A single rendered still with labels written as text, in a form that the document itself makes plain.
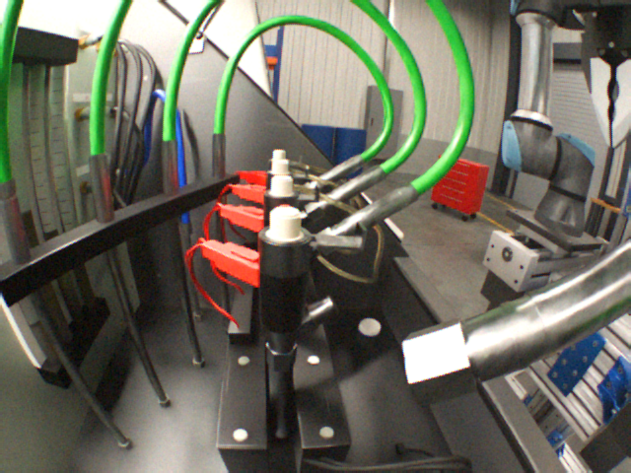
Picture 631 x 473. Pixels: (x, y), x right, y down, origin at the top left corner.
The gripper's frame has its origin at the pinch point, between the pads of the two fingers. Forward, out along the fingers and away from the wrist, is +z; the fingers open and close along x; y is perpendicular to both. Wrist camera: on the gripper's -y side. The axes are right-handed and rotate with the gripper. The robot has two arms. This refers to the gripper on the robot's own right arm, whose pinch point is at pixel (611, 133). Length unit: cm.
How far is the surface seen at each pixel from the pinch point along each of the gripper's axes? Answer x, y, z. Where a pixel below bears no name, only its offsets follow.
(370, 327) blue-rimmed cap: 23.0, -12.0, 39.2
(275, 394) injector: -0.9, -29.4, 24.3
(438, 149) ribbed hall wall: 673, 395, 48
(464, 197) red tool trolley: 324, 240, 88
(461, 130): 7.4, -14.2, 4.4
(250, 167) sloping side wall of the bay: 31.0, -33.2, 13.5
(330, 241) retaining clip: -0.4, -26.5, 11.5
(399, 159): 15.2, -16.2, 8.7
